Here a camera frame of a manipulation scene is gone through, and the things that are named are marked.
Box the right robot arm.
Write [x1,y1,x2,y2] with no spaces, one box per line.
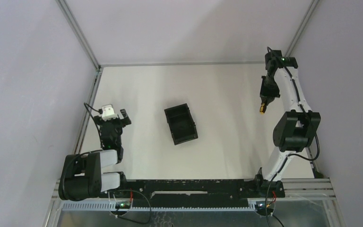
[253,47,321,199]

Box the black plastic bin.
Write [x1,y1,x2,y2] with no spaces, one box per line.
[164,103,198,145]

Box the controller board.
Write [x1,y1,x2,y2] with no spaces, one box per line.
[255,202,274,217]
[115,202,132,210]

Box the aluminium frame left rail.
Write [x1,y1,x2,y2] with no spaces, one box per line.
[72,68,103,154]

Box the right controller board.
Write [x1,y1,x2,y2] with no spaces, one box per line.
[255,202,274,217]

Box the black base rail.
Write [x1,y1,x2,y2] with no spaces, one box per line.
[120,179,285,209]

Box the yellow black handled screwdriver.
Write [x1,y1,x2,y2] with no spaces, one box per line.
[259,103,267,114]

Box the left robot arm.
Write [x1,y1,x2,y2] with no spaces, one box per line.
[58,105,131,201]

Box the aluminium frame rail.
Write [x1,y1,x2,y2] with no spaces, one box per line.
[280,64,321,176]
[72,68,103,154]

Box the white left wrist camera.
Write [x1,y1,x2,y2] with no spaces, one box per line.
[98,104,119,121]

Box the left controller board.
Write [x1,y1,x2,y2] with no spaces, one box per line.
[115,202,132,210]

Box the aluminium frame right rail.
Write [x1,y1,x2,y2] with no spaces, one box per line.
[280,64,321,176]

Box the left black cable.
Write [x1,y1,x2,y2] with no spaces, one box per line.
[108,189,153,226]

